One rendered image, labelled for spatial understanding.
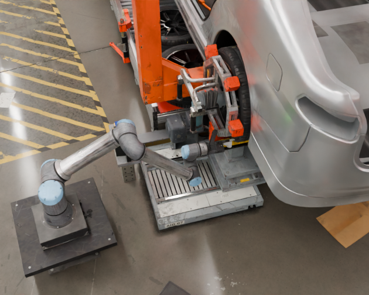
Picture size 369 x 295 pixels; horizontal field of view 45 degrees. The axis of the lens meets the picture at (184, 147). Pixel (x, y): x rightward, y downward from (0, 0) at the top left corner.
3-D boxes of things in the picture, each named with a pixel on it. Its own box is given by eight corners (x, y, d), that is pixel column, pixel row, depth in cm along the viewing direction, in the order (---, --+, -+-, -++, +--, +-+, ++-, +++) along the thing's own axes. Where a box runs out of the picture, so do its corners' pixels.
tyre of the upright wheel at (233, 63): (286, 89, 268) (248, 22, 306) (249, 96, 264) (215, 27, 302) (267, 154, 320) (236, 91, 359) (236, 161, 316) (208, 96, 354)
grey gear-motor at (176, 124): (218, 147, 381) (221, 117, 355) (170, 157, 373) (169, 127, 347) (211, 133, 393) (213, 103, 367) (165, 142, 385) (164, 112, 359)
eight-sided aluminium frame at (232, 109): (233, 151, 311) (241, 90, 271) (225, 153, 309) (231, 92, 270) (209, 101, 346) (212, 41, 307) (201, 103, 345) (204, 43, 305)
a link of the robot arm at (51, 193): (43, 216, 284) (36, 201, 270) (43, 195, 295) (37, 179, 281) (68, 212, 286) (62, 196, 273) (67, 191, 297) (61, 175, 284)
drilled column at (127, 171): (136, 179, 367) (131, 144, 336) (123, 182, 365) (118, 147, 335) (133, 171, 374) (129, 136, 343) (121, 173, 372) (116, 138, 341)
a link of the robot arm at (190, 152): (180, 152, 311) (180, 143, 303) (197, 148, 313) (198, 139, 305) (184, 163, 305) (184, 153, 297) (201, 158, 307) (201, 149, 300)
